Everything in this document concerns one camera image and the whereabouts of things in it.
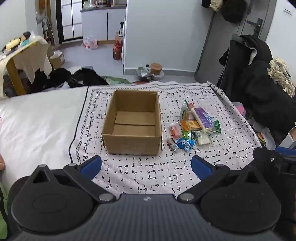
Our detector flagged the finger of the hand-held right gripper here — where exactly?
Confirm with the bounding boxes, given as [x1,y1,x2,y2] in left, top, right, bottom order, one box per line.
[275,146,296,155]
[253,147,282,181]

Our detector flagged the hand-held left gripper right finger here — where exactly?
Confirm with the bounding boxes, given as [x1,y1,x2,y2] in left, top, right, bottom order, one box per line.
[177,155,266,204]

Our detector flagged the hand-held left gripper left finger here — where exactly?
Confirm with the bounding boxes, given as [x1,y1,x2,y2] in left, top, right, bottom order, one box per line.
[29,155,116,204]

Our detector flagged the white snack packet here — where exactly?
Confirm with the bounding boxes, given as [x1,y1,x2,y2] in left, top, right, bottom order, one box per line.
[192,130,213,147]

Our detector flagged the blue green snack packet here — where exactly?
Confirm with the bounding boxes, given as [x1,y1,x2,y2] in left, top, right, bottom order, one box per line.
[178,130,195,152]

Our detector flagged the small grey snack packet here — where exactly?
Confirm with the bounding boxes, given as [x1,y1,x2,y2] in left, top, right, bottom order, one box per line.
[166,138,179,153]

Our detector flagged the dark green snack packet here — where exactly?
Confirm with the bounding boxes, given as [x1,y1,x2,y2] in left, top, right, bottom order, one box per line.
[211,117,222,135]

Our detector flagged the orange snack packet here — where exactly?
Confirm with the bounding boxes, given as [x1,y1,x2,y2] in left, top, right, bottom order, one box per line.
[180,119,202,132]

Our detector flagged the brown cardboard box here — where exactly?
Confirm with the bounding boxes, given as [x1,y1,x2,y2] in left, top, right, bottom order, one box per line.
[101,89,163,156]

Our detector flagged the red snack packet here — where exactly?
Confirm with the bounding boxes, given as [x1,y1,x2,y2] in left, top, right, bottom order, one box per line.
[168,123,181,139]

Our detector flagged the purple snack packet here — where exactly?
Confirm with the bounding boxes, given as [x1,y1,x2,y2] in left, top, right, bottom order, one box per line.
[190,107,215,133]

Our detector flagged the clear green label snack packet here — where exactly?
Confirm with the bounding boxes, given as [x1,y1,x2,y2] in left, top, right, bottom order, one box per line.
[180,100,196,121]

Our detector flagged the small wooden drawer box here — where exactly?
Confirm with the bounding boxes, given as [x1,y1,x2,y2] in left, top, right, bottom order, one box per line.
[287,126,296,149]

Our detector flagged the white plastic bag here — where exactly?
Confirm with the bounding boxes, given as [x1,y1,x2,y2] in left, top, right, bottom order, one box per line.
[260,127,277,150]

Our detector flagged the black white patterned blanket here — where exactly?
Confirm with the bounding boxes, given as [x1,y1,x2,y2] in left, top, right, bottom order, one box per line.
[69,81,263,197]

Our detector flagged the grey pink plush toy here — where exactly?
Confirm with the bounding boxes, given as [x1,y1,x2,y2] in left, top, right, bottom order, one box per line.
[232,102,247,116]

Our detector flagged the black fleece coat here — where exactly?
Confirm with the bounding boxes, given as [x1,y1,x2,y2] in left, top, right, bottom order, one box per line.
[220,34,296,135]

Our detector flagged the white bed sheet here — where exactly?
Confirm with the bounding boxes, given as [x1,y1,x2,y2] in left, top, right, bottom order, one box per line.
[0,86,89,193]

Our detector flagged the cream tasselled cloth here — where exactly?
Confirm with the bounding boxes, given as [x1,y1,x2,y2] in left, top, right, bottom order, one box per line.
[267,58,296,98]

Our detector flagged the pale green garment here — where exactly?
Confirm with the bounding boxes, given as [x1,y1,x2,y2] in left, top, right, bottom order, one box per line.
[102,76,131,85]

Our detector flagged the black clothes pile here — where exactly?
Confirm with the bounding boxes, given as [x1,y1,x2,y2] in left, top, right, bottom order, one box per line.
[30,67,72,93]

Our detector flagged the bright green cloth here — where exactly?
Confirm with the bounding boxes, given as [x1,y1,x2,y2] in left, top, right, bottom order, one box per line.
[0,182,10,240]

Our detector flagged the clear plastic bag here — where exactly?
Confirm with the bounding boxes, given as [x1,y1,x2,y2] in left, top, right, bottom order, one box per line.
[135,65,152,81]

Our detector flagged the cork lid jar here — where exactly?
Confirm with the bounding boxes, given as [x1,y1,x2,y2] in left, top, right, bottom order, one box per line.
[150,63,163,75]

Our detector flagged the cardboard box with white paper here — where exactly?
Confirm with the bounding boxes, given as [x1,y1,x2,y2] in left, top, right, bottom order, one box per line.
[48,50,65,69]

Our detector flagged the wooden side table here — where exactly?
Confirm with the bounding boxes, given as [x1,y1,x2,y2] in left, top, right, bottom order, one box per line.
[6,59,27,96]

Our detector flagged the large red bottle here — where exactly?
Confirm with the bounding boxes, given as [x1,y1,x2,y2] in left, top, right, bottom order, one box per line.
[113,40,122,61]

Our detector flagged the shrink-wrapped water bottle pack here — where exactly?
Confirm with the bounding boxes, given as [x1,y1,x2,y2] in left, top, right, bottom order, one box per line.
[83,36,99,50]

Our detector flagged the grey room door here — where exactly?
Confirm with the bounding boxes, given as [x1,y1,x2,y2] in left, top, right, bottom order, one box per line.
[195,0,281,86]

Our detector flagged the white kitchen cabinet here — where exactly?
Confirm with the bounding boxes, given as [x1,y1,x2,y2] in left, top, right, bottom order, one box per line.
[81,7,126,42]

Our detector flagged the yellow packet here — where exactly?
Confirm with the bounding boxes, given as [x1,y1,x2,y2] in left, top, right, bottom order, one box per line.
[5,38,22,51]

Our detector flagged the black framed glass door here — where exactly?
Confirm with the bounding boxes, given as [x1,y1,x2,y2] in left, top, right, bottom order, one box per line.
[55,0,83,44]

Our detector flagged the hanging black fuzzy garment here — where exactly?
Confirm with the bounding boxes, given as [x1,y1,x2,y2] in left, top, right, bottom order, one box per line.
[221,0,247,24]

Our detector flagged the hanging beige garment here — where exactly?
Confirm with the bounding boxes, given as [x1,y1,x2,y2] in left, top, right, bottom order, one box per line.
[209,0,223,12]

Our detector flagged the row of kitchen counter bottles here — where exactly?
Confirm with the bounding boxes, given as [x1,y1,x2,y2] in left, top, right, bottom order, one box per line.
[83,0,126,10]

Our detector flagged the black door handle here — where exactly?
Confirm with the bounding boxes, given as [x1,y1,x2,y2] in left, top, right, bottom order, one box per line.
[246,18,263,37]

